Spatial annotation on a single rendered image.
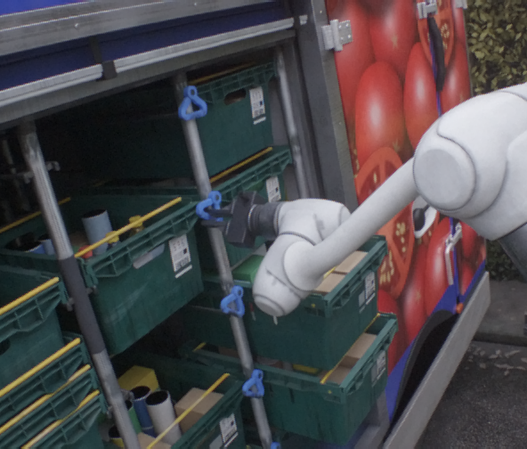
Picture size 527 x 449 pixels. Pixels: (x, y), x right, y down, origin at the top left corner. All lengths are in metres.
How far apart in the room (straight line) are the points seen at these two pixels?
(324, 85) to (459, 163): 1.09
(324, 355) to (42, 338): 0.76
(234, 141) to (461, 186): 1.02
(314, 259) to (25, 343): 0.59
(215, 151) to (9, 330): 0.73
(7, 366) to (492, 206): 0.91
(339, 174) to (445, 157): 1.11
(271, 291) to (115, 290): 0.37
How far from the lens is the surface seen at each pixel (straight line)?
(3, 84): 1.10
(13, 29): 1.04
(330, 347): 1.65
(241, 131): 1.71
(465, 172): 0.74
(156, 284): 1.46
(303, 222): 1.28
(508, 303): 4.12
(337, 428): 1.81
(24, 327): 1.23
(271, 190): 1.83
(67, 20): 1.10
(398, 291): 2.29
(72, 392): 1.31
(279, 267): 1.19
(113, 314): 1.38
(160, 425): 1.83
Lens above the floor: 2.13
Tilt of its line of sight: 19 degrees down
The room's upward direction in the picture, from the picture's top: 12 degrees counter-clockwise
